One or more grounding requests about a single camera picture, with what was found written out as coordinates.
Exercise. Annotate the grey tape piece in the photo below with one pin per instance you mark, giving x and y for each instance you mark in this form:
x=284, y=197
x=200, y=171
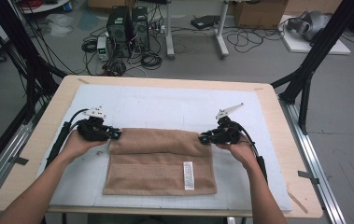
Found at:
x=308, y=176
x=19, y=160

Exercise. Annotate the thin wooden stick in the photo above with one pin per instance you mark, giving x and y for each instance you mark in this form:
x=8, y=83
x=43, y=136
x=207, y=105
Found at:
x=297, y=202

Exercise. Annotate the white grid mat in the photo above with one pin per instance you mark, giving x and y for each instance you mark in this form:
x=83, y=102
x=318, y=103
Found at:
x=152, y=105

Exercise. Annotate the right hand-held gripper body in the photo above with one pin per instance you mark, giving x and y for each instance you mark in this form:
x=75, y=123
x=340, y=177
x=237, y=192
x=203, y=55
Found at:
x=227, y=133

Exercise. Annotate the large black computer tower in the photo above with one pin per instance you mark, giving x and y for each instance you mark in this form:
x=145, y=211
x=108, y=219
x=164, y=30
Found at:
x=118, y=28

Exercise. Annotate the white floor board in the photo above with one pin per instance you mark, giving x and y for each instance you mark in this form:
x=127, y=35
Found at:
x=299, y=45

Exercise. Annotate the white power supply unit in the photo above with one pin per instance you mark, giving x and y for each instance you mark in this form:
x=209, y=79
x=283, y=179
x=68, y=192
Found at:
x=103, y=48

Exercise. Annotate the clear plastic sheet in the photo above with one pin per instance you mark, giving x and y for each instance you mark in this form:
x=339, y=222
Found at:
x=59, y=25

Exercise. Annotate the large cardboard box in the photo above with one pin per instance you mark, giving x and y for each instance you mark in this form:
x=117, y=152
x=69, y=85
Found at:
x=258, y=14

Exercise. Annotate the person's left hand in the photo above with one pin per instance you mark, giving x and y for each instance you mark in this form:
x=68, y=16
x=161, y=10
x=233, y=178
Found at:
x=78, y=146

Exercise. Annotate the low cardboard box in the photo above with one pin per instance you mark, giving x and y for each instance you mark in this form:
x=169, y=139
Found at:
x=109, y=3

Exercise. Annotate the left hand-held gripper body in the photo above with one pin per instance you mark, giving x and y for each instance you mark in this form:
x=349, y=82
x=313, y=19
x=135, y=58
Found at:
x=92, y=130

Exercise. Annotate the white desk frame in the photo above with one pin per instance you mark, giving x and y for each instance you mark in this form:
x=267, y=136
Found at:
x=169, y=31

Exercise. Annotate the slim black computer tower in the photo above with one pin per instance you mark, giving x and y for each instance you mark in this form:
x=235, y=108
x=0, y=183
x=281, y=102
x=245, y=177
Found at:
x=140, y=28

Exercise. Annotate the tan towel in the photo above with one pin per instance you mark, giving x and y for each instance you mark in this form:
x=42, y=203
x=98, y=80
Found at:
x=159, y=161

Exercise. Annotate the aluminium rail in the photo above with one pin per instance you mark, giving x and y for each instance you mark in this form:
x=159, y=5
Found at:
x=327, y=199
x=9, y=146

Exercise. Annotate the grey helmet-like device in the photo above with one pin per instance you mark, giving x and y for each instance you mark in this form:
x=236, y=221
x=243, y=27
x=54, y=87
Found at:
x=314, y=21

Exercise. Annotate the round white table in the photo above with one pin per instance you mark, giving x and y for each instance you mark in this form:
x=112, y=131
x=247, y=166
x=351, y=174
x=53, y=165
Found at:
x=45, y=6

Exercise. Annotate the flat black device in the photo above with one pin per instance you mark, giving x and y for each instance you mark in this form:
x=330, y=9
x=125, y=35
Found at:
x=205, y=21

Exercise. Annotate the blue tape roll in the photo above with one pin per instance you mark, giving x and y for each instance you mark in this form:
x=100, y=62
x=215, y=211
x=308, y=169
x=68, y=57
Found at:
x=67, y=6

